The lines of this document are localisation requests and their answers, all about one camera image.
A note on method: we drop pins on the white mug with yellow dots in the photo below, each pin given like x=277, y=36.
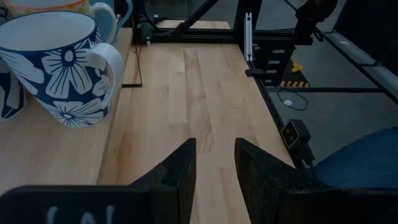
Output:
x=37, y=4

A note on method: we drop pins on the light blue mug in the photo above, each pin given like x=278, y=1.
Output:
x=129, y=9

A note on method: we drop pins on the black aluminium table frame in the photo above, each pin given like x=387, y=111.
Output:
x=202, y=35

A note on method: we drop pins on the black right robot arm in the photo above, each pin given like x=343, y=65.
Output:
x=311, y=18

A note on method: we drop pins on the grey metal beam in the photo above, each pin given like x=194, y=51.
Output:
x=357, y=53

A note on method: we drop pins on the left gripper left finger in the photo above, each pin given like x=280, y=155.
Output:
x=174, y=193

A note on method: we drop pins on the navy mug bold white petals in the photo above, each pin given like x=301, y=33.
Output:
x=7, y=99

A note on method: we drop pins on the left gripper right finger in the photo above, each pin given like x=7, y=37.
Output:
x=273, y=193

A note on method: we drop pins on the silver aluminium bar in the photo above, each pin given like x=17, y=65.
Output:
x=247, y=35

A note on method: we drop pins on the black mat with hazard stripes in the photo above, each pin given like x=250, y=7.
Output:
x=293, y=84

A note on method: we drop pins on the black table-level camera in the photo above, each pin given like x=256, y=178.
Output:
x=295, y=133

